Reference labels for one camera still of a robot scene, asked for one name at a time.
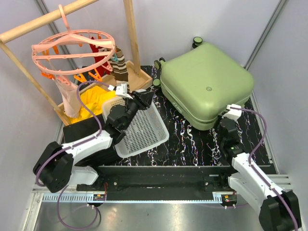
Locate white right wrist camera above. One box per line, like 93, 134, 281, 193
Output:
222, 104, 242, 121

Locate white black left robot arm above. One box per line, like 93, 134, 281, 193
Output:
33, 90, 154, 193

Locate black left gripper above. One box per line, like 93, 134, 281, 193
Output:
122, 91, 155, 130

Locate teal clothespin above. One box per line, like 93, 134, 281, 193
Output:
111, 54, 119, 63

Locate aluminium frame rail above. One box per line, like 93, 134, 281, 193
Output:
21, 173, 304, 231

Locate red garment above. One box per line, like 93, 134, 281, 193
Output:
90, 44, 110, 76

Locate black box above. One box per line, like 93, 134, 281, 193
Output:
62, 113, 121, 169

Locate pale pink garment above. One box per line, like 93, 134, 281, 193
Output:
55, 78, 81, 118

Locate white plastic mesh basket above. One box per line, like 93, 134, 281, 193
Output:
95, 96, 169, 158

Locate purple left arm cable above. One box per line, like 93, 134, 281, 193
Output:
35, 80, 116, 229

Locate wooden clothes rack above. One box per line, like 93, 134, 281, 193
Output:
0, 0, 153, 125

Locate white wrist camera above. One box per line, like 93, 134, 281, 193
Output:
108, 83, 133, 99
222, 104, 242, 121

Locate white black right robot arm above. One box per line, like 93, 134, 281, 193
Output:
218, 117, 302, 231

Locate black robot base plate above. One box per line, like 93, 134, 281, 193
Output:
47, 165, 270, 203

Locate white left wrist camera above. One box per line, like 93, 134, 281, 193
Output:
108, 83, 133, 99

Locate brown striped sock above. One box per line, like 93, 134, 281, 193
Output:
109, 47, 129, 84

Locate pink round clip hanger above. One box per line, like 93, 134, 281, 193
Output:
32, 5, 116, 79

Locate orange clothespin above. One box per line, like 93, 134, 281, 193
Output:
74, 73, 87, 83

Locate green hard-shell suitcase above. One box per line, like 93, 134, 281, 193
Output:
154, 42, 254, 130

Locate yellow shorts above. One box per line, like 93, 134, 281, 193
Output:
69, 86, 116, 124

